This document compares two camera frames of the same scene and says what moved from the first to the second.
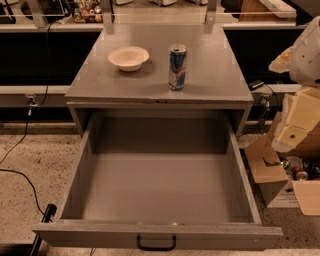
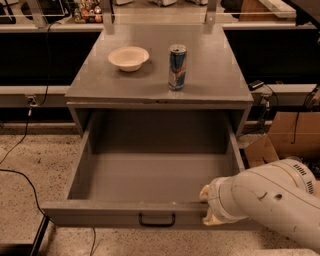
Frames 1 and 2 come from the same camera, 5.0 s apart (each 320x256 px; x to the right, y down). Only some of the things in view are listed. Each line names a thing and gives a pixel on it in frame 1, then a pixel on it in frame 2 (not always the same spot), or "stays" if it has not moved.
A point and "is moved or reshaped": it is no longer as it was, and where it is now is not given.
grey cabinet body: (215, 80) stays
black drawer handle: (138, 243) to (140, 220)
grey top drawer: (158, 174) is moved or reshaped
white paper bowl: (129, 58) stays
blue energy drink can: (177, 67) stays
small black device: (255, 84) stays
